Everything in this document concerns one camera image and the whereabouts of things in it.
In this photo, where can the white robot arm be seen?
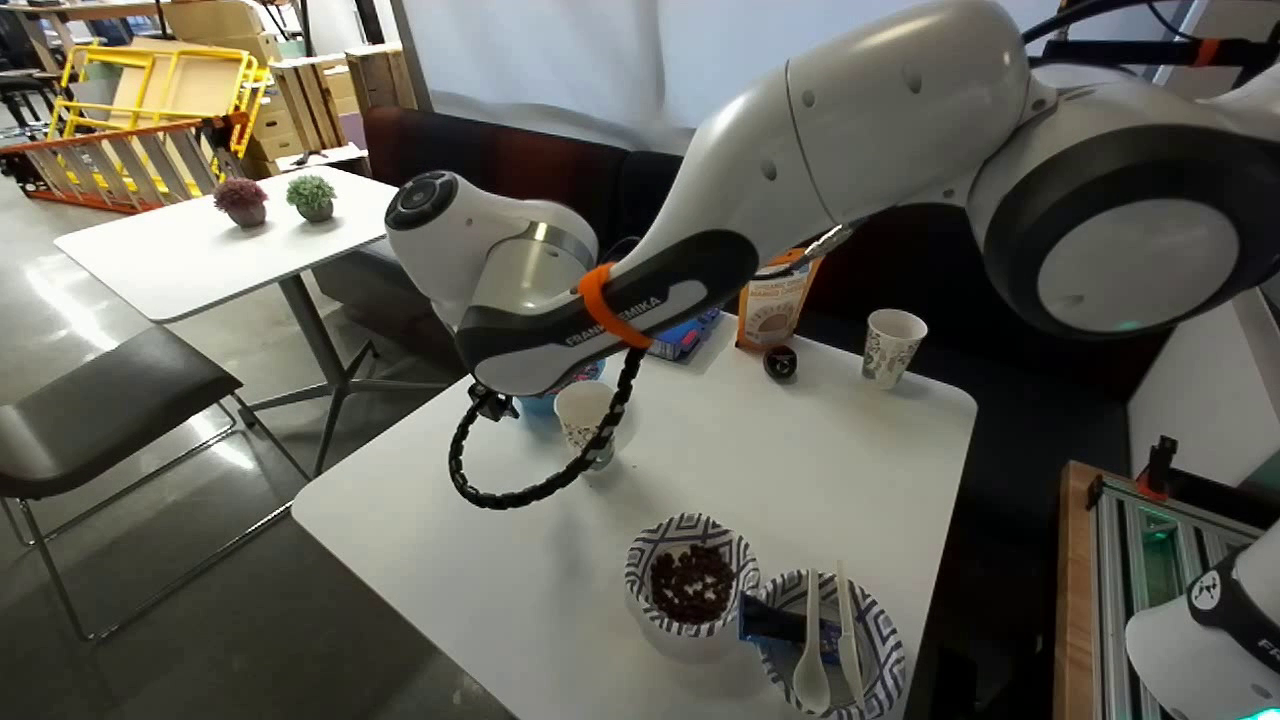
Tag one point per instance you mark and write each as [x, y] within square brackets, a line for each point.
[881, 121]

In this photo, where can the patterned paper cup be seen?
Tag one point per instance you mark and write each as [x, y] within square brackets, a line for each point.
[582, 412]

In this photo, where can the small black cup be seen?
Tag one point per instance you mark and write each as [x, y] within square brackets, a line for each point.
[782, 362]

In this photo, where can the striped paper bowl dark contents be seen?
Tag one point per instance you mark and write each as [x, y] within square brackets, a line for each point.
[690, 581]

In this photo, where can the paper cup with red-white contents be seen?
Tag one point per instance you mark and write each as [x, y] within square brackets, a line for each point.
[890, 348]

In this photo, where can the blue cracker box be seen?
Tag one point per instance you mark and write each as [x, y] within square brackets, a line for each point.
[686, 338]

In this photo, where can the orange white snack bag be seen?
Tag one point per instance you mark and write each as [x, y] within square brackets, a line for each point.
[768, 315]

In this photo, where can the black sofa bench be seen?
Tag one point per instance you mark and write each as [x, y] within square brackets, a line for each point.
[532, 174]

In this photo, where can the blue snack packet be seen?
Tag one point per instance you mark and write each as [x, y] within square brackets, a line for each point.
[764, 626]

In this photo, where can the white plastic knife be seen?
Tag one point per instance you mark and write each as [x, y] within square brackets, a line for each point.
[851, 641]

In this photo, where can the white plastic spoon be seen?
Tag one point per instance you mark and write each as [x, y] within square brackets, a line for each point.
[810, 683]

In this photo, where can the striped paper plate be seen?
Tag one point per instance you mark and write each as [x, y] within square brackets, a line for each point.
[881, 641]

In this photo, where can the wooden drawer cabinet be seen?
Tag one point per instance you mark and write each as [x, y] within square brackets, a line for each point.
[301, 115]

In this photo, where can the white side table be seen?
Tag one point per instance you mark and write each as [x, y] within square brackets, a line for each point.
[173, 253]

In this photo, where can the dark grey chair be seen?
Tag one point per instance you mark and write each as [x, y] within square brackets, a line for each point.
[94, 403]

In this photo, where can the orange slatted barrier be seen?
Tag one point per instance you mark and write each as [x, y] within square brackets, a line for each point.
[123, 165]

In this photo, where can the white dome with black logo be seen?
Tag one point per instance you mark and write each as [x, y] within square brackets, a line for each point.
[1173, 660]

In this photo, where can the aluminium frame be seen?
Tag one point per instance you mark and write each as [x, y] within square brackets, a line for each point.
[1114, 603]

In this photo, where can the yellow metal frame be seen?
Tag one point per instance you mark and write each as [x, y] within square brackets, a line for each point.
[173, 59]

